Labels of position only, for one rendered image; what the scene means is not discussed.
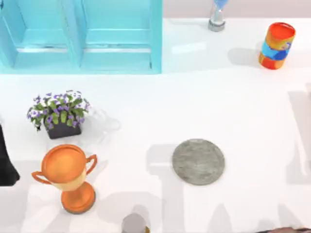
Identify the round grey coaster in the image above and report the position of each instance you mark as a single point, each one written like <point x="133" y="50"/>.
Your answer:
<point x="198" y="162"/>

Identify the light blue rack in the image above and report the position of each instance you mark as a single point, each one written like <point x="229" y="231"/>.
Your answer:
<point x="116" y="36"/>

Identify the purple flower plant pot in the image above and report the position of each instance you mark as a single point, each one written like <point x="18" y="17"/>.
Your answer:
<point x="59" y="114"/>

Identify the orange trophy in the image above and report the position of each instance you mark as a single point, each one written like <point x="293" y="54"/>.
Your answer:
<point x="65" y="172"/>

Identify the grey cylinder object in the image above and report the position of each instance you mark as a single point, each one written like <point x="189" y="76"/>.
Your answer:
<point x="134" y="224"/>

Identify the blue and grey trophy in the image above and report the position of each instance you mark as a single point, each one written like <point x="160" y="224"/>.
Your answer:
<point x="217" y="20"/>

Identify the orange and blue can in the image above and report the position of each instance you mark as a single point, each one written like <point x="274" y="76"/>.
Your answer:
<point x="275" y="46"/>

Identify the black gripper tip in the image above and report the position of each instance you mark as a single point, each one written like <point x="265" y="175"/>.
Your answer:
<point x="6" y="167"/>

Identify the dark brown object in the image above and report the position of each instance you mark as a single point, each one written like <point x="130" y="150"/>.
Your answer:
<point x="286" y="230"/>

